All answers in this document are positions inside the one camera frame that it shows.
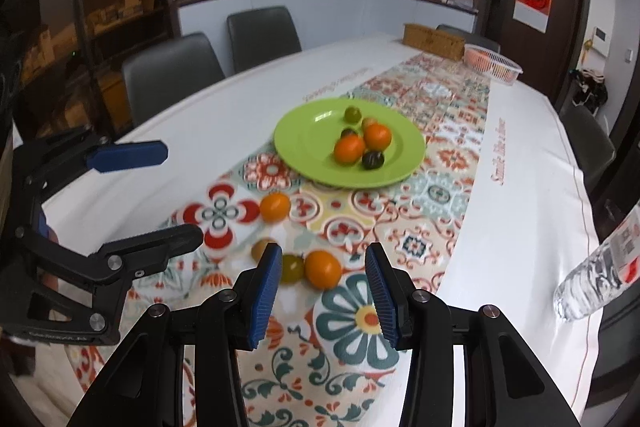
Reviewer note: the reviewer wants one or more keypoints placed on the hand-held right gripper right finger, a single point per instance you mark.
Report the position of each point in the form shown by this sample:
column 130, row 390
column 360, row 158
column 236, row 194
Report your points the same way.
column 382, row 297

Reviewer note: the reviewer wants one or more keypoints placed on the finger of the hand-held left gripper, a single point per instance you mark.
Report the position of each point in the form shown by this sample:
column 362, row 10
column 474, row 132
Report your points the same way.
column 130, row 155
column 150, row 243

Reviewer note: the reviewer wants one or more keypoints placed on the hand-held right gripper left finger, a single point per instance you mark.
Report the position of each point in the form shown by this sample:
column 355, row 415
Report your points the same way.
column 265, row 297

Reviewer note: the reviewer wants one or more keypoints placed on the small olive green tomato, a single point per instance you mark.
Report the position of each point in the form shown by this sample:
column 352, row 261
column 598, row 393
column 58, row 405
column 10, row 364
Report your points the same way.
column 292, row 268

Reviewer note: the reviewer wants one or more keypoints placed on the small orange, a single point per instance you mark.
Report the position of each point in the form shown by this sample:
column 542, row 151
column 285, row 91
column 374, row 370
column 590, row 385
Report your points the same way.
column 274, row 207
column 322, row 269
column 377, row 135

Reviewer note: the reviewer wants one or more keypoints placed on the dark purple tomato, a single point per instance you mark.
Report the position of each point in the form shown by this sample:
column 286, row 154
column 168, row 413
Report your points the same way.
column 372, row 160

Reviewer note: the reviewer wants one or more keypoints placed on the large orange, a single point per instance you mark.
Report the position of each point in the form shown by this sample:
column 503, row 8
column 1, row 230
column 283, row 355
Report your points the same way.
column 348, row 148

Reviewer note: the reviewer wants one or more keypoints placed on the green plate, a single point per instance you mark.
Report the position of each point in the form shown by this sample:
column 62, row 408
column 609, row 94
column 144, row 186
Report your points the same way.
column 310, row 147

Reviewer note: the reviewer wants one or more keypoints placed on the small dark tomato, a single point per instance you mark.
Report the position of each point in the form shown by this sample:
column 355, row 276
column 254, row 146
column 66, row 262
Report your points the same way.
column 348, row 133

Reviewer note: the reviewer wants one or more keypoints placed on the tan longan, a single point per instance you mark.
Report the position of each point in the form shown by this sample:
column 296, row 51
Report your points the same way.
column 259, row 249
column 369, row 122

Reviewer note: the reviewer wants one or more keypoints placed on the green brown tomato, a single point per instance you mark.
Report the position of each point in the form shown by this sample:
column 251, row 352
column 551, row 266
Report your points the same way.
column 353, row 113

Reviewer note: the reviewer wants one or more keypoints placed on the patterned table runner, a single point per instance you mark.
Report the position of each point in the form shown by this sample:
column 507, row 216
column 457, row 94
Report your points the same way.
column 415, row 207

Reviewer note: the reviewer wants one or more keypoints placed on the dark wooden shelving unit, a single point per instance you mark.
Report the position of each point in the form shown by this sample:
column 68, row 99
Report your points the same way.
column 120, row 7

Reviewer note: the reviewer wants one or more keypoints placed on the clear plastic water bottle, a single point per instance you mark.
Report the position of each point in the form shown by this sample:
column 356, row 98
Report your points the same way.
column 600, row 272

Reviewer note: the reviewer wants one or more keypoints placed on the white plastic basket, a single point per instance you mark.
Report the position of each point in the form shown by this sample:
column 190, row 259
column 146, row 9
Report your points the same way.
column 492, row 64

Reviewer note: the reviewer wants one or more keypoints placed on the white counter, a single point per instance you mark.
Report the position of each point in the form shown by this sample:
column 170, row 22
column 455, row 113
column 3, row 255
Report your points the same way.
column 350, row 14

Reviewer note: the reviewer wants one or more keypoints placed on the wooden box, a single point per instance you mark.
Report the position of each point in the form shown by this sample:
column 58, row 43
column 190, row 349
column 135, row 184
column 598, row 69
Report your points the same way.
column 432, row 39

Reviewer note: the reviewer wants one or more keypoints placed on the dark bag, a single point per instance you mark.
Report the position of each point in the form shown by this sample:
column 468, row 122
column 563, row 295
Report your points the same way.
column 590, row 89

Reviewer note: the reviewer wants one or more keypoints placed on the dark wooden door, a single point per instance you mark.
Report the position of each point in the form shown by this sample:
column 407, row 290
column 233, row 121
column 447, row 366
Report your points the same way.
column 565, row 47

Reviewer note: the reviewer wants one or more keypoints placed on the white wall intercom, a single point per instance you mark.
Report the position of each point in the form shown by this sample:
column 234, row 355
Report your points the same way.
column 600, row 34

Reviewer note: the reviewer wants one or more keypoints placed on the white light switch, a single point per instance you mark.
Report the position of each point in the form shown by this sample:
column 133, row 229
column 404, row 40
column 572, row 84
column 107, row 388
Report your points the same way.
column 631, row 54

